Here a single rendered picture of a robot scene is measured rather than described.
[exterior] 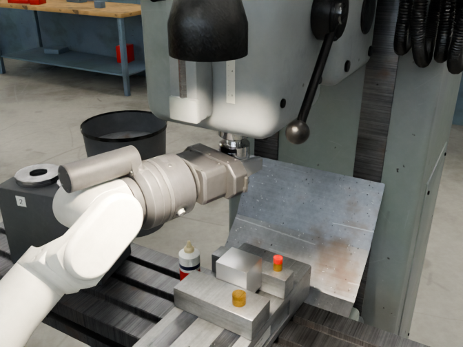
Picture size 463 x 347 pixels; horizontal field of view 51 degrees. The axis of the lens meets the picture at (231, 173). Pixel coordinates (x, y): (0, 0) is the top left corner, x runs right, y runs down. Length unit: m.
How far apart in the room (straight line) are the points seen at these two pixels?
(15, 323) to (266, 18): 0.43
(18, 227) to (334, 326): 0.64
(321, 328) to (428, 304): 1.65
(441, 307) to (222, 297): 1.85
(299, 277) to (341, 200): 0.25
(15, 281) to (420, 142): 0.77
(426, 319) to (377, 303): 1.22
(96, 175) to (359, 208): 0.65
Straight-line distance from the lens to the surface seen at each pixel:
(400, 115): 1.03
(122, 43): 5.44
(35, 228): 1.05
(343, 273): 1.08
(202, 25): 0.42
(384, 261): 1.17
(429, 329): 2.42
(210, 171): 0.66
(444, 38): 0.81
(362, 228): 1.09
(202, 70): 0.59
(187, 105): 0.59
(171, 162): 0.64
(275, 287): 0.86
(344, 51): 0.76
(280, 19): 0.58
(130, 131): 3.03
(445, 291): 2.66
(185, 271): 0.95
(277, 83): 0.59
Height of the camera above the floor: 1.54
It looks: 25 degrees down
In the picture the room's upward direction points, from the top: straight up
